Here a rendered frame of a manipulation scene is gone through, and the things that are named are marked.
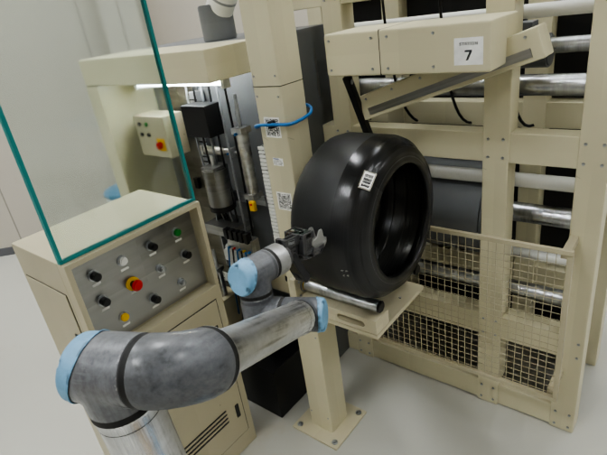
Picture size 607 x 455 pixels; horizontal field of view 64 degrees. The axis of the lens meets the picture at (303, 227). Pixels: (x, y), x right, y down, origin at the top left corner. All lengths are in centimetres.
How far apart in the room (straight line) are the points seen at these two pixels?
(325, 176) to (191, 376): 94
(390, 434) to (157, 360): 188
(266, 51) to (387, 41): 41
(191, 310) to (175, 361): 124
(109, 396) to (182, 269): 121
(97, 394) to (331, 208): 92
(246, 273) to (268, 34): 83
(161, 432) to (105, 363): 18
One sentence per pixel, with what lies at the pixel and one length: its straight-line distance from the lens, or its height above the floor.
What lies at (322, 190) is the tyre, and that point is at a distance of 153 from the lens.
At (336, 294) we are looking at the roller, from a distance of 181.
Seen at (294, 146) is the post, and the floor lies 143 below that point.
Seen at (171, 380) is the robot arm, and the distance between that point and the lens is 76.
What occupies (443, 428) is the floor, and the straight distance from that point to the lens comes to 256.
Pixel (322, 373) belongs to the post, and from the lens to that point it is 228.
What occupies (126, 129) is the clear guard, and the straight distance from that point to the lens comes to 173.
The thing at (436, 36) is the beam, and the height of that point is 175.
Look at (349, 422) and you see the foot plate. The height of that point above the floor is 1.
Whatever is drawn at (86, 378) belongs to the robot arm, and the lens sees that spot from 82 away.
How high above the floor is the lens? 190
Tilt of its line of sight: 25 degrees down
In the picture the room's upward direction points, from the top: 9 degrees counter-clockwise
